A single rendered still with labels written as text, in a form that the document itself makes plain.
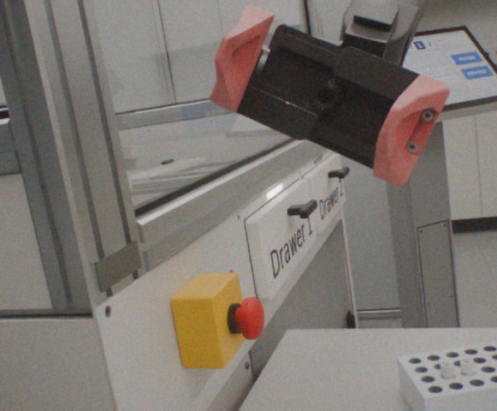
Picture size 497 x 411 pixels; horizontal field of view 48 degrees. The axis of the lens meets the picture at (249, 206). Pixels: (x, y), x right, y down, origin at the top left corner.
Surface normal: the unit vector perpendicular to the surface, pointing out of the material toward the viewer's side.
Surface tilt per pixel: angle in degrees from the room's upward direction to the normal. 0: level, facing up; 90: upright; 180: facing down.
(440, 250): 90
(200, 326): 90
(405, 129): 84
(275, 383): 0
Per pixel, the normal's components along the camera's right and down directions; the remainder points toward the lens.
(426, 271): 0.33, 0.12
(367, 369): -0.15, -0.97
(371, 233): -0.25, 0.22
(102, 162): 0.93, -0.08
